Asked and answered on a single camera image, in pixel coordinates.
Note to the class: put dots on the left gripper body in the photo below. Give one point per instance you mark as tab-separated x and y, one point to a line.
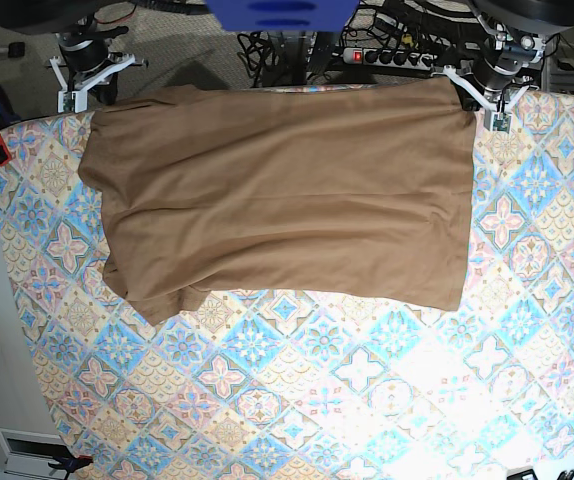
494	88

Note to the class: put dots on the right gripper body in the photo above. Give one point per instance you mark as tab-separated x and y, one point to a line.
72	81

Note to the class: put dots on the brown t-shirt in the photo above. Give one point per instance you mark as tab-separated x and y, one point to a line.
366	192

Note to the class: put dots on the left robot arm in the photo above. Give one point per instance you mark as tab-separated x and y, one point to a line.
517	37

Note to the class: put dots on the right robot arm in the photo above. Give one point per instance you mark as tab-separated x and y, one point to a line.
85	64

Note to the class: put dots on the white power strip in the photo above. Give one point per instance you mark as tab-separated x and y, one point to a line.
388	58

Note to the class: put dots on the patterned tile tablecloth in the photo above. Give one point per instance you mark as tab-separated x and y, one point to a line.
286	384

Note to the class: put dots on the orange black clamp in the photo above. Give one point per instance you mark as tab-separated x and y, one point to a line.
70	464

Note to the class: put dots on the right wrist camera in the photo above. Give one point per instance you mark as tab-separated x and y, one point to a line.
72	101

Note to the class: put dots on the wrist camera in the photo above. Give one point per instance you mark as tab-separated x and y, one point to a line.
498	121
72	101

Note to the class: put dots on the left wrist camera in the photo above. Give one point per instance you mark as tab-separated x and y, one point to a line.
498	121

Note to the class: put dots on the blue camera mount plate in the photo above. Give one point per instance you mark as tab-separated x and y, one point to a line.
282	15

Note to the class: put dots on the white wall vent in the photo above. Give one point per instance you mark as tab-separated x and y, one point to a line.
28	455

